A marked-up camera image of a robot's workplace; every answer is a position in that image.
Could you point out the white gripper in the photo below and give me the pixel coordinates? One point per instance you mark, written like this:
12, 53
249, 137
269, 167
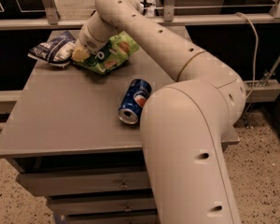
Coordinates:
88, 43

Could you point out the grey metal railing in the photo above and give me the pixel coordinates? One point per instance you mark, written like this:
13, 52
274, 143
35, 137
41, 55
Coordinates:
169, 12

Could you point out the top grey drawer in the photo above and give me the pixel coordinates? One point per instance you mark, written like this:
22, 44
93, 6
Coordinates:
84, 181

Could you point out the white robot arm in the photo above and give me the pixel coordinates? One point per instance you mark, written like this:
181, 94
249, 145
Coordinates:
182, 124

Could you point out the blue pepsi can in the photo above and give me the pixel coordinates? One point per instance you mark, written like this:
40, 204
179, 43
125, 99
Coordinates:
133, 102

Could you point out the middle grey drawer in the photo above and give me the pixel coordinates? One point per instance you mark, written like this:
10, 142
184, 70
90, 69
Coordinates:
125, 202

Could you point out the blue chip bag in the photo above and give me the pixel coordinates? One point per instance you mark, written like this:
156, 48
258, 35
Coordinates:
56, 52

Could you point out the grey drawer cabinet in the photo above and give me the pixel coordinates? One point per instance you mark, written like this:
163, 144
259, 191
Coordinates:
72, 114

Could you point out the bottom grey drawer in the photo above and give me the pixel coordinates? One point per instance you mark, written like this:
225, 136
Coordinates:
134, 217

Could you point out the green chip bag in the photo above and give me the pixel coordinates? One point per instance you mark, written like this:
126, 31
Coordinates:
115, 52

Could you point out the grey drawer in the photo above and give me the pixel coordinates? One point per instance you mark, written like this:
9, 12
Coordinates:
125, 202
84, 181
134, 217

